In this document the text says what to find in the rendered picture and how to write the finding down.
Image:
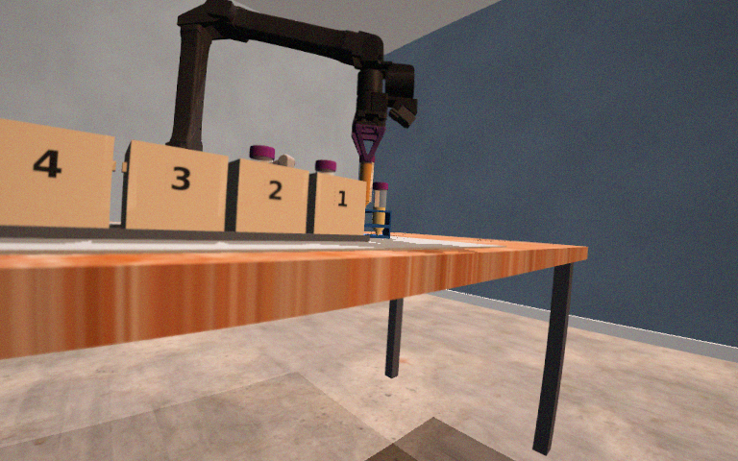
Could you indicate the white sample tube with magenta cap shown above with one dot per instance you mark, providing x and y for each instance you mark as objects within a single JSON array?
[{"x": 325, "y": 166}]

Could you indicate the graduated tube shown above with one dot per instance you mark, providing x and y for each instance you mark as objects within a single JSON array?
[{"x": 366, "y": 171}]

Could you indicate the plastic tube with dark red cap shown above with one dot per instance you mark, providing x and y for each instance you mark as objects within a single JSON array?
[{"x": 379, "y": 203}]

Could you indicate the conical centrifuge tube with orange liquid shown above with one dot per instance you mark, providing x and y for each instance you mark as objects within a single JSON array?
[{"x": 262, "y": 153}]

